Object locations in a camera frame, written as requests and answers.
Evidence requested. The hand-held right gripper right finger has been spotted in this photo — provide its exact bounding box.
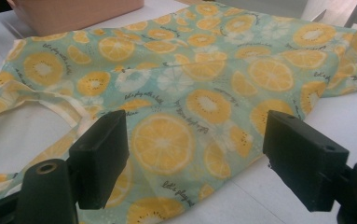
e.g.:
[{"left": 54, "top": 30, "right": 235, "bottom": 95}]
[{"left": 262, "top": 109, "right": 350, "bottom": 213}]

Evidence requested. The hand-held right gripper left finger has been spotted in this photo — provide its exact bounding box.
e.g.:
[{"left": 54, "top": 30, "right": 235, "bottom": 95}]
[{"left": 68, "top": 109, "right": 130, "bottom": 210}]

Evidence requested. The lemon print cloth tote bag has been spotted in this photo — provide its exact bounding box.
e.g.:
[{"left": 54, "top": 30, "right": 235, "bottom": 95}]
[{"left": 0, "top": 2, "right": 357, "bottom": 224}]

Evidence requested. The pink plastic storage box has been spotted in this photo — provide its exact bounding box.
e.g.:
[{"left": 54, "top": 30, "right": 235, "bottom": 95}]
[{"left": 7, "top": 0, "right": 145, "bottom": 37}]

